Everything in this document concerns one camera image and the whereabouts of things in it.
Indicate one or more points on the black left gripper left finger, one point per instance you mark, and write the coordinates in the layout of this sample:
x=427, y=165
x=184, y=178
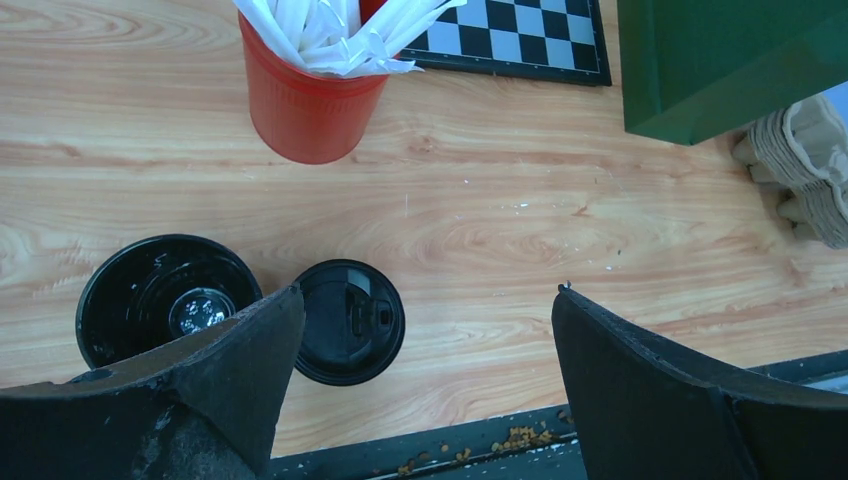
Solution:
x=204, y=406

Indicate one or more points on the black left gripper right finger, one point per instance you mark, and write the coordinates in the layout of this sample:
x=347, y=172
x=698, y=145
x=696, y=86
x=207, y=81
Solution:
x=647, y=407

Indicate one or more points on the black cup stack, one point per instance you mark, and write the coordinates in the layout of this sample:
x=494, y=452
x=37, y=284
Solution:
x=157, y=290

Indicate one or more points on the black lid stack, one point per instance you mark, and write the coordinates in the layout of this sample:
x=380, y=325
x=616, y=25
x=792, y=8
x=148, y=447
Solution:
x=355, y=323

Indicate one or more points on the cardboard cup carrier tray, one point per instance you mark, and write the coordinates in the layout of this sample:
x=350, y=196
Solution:
x=803, y=149

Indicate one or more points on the red straw holder cup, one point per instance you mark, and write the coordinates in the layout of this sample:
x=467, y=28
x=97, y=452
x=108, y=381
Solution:
x=303, y=117

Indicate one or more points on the green paper bag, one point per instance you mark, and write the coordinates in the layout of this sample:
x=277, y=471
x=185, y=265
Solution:
x=693, y=70

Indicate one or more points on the black white chessboard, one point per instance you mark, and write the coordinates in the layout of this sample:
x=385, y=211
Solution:
x=548, y=40

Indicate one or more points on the white wrapped straws bundle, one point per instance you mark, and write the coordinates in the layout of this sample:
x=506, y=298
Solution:
x=330, y=39

